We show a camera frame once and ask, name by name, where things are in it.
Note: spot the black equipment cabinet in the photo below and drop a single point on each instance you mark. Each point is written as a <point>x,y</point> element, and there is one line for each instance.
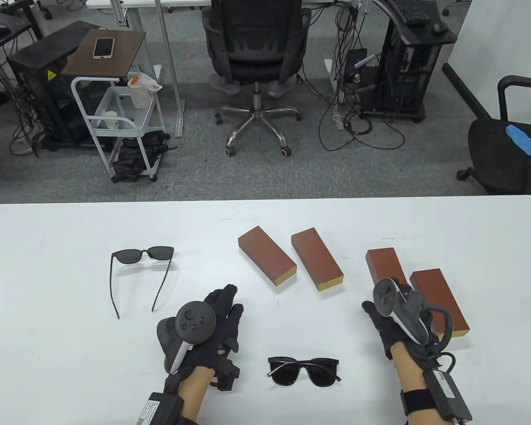
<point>40,62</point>

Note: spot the white paper cup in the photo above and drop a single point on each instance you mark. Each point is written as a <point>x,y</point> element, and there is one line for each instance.
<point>111,120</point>

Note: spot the black mesh office chair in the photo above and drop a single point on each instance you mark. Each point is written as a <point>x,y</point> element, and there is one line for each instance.
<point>256,44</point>

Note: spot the person's right hand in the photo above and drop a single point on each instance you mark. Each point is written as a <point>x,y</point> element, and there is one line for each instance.
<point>389,332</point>

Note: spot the white plastic bag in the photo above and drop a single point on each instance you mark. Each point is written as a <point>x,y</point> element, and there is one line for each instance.
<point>139,93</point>

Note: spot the black keyboard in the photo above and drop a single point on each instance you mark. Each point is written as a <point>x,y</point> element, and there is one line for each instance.
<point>409,12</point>

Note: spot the black desk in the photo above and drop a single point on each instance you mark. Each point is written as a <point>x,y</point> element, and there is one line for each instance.
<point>20,27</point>

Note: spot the white partition board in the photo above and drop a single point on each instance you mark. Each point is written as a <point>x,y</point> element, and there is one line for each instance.
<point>504,44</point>

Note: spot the black sunglasses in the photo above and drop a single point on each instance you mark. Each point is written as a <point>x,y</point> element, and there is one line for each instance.
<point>287,374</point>
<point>128,256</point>

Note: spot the person's right forearm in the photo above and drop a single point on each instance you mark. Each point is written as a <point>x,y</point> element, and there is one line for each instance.
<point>413,376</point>

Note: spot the silver aluminium post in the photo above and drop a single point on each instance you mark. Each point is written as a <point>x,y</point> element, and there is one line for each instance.
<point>168,57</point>

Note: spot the person's left hand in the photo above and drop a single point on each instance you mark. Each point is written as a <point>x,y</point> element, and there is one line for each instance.
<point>221,323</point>

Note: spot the black wrist battery pack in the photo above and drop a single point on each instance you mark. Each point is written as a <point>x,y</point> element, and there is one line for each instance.
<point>447,394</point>
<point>159,409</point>

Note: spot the black computer cart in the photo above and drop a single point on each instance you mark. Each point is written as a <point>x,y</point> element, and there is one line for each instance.
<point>425,37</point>

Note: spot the brown side table top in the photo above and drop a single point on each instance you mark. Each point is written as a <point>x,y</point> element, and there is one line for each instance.
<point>124,48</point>

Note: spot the person's left forearm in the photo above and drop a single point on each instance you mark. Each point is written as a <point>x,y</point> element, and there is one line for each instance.
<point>194,389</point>

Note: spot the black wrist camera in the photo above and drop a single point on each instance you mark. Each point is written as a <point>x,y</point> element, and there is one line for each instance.
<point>228,376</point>

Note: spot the black computer tower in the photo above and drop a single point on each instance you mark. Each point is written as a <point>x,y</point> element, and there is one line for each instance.
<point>398,75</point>

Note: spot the grey tracking controller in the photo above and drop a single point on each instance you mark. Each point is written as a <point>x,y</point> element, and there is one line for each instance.
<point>197,321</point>
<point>385,296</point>

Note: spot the black bag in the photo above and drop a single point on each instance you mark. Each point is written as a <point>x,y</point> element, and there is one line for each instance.
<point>130,161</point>

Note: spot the brown sliding storage box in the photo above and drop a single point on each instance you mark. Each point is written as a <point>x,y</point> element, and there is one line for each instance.
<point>442,292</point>
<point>385,263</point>
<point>316,259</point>
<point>265,252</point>

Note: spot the white smartphone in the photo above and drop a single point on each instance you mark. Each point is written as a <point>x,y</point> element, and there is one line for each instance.
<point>103,48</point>

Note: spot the white utility cart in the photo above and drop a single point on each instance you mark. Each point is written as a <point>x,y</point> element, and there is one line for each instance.
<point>83,110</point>

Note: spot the black armchair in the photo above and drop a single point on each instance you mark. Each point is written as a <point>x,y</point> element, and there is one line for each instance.
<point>495,150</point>

